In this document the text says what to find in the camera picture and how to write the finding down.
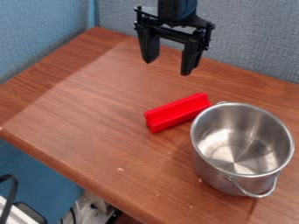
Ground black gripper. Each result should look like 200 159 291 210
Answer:
135 4 215 76

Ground stainless steel pot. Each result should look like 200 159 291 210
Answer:
191 101 295 199

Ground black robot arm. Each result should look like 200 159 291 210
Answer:
135 0 215 76

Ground red plastic block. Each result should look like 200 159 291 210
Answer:
144 93 211 133

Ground white radiator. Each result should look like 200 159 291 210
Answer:
6 202 48 224

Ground white cables under table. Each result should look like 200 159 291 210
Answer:
60 191 122 224

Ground black strap loop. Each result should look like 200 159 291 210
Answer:
0 173 20 224

